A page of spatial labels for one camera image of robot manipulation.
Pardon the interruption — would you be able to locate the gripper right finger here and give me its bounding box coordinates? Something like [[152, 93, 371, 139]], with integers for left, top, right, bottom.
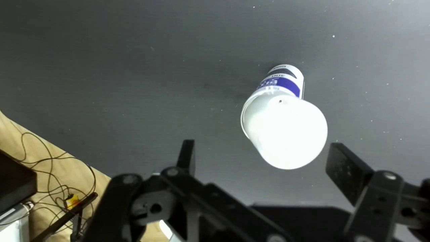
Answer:
[[325, 143, 430, 242]]

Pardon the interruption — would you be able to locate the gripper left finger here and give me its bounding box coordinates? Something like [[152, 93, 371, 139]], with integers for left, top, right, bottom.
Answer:
[[82, 139, 293, 242]]

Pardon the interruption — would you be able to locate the white can with blue label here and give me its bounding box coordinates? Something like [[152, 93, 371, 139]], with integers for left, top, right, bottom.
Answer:
[[257, 64, 305, 100]]

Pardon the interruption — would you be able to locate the small yellow object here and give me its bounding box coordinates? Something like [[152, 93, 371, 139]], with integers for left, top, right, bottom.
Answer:
[[64, 194, 80, 209]]

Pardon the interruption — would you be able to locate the black stand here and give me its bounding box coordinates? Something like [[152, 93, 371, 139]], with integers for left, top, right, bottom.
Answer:
[[31, 192, 99, 242]]

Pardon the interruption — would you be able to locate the black box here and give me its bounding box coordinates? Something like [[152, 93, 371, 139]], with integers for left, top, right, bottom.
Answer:
[[0, 150, 38, 214]]

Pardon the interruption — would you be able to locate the white box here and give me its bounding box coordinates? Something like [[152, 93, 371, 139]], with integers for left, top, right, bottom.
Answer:
[[0, 201, 35, 242]]

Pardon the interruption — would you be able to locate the thin black cable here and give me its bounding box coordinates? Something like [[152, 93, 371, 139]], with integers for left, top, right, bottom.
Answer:
[[9, 130, 98, 233]]

